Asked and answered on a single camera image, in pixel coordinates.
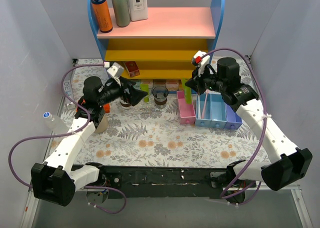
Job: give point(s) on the clear water bottle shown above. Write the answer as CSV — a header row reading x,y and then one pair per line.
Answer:
x,y
55,123

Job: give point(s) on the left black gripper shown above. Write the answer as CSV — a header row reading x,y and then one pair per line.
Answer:
x,y
125,89

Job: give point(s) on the clear cup brown base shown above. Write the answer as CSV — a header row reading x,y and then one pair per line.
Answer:
x,y
124,104

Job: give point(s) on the green toothpaste tube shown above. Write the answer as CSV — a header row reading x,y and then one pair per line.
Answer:
x,y
187,92
145,88

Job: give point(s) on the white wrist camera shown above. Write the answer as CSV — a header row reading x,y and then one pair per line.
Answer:
x,y
200,60
114,70

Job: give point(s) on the orange spray bottle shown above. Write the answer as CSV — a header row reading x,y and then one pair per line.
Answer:
x,y
102,15

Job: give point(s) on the orange razor package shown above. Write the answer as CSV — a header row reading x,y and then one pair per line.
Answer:
x,y
106,107

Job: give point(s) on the orange red soap box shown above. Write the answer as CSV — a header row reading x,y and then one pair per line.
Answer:
x,y
172,85

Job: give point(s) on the red small box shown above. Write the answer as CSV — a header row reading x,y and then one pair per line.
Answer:
x,y
132,68

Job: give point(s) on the dark blue cup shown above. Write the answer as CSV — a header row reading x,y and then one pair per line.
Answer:
x,y
160,96

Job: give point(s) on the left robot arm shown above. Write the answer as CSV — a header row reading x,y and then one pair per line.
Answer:
x,y
54,180

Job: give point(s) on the pink drawer box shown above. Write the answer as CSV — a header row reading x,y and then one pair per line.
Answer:
x,y
187,115

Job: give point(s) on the aluminium frame rail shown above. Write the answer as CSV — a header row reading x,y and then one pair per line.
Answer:
x,y
43,214

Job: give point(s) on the white labelled bottle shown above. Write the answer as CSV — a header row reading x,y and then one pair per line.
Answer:
x,y
138,10

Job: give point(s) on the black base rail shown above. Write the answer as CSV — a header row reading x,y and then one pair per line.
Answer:
x,y
162,182

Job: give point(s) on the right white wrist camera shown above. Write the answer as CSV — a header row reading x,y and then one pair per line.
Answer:
x,y
200,60

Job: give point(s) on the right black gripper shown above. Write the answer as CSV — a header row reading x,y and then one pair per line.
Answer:
x,y
198,80

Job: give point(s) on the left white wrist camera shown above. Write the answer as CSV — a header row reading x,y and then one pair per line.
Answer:
x,y
114,70

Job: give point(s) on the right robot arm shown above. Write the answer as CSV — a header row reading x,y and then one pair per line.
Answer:
x,y
287,163

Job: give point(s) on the clear textured glass tray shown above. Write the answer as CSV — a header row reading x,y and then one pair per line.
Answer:
x,y
148,110

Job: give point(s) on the light blue drawer box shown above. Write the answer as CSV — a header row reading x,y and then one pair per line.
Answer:
x,y
205,123

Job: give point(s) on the blue wooden shelf unit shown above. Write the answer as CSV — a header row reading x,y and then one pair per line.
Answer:
x,y
163,45

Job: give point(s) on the purple blue drawer box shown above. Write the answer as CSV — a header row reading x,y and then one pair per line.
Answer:
x,y
233,121

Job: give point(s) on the grey green bottle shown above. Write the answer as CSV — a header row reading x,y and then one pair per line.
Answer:
x,y
121,12

